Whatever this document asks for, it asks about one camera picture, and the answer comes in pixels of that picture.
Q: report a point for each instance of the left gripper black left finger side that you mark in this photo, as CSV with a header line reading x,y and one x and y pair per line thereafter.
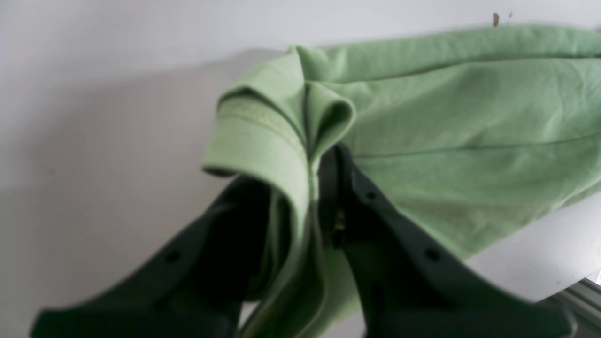
x,y
193,287

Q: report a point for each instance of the left gripper black right finger shirt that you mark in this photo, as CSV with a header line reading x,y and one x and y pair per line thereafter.
x,y
408,284

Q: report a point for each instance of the green polo T-shirt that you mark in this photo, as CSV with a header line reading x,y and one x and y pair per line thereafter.
x,y
471,134

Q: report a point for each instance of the aluminium frame post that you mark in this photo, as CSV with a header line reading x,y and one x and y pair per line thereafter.
x,y
584,299

